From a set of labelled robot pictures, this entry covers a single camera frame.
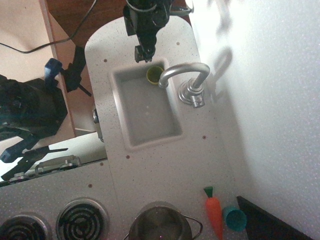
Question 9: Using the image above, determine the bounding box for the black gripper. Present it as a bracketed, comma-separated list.
[134, 24, 159, 63]

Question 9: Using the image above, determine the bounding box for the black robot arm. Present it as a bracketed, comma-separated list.
[122, 0, 193, 63]

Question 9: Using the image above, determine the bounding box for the silver curved faucet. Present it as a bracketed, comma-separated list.
[158, 62, 211, 108]

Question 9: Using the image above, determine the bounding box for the yellow-green plastic cup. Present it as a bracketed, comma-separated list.
[146, 66, 164, 85]

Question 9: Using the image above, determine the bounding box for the grey toy sink basin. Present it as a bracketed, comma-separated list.
[108, 58, 184, 151]

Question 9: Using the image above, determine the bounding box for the blue black clamp upper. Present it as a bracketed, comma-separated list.
[44, 46, 92, 97]

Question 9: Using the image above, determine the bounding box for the blue black clamp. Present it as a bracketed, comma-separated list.
[44, 46, 92, 97]
[0, 136, 68, 181]

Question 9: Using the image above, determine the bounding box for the silver side knob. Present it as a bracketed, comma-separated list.
[92, 105, 104, 143]

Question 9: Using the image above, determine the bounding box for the blue black clamp lower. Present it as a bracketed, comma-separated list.
[0, 136, 68, 181]

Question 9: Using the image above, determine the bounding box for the orange toy carrot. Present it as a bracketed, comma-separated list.
[203, 186, 223, 240]

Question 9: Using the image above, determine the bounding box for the silver metal pot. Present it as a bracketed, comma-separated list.
[124, 205, 203, 240]

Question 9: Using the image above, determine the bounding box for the black stove burner middle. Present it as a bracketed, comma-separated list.
[55, 197, 110, 240]

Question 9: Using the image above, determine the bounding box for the black stove burner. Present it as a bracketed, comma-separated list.
[55, 197, 110, 240]
[0, 212, 53, 240]

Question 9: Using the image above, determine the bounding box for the teal plastic cup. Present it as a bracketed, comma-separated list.
[222, 205, 247, 232]

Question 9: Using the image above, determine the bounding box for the black panel corner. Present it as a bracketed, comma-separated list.
[236, 196, 311, 240]

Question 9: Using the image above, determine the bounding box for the black stove burner left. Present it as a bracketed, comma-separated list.
[0, 212, 53, 240]

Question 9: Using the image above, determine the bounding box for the black cable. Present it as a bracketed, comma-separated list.
[0, 0, 98, 54]

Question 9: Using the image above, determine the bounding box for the black camera tripod mount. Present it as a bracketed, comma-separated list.
[0, 75, 68, 141]

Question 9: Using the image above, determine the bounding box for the silver oven door handle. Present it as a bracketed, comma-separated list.
[34, 155, 82, 176]

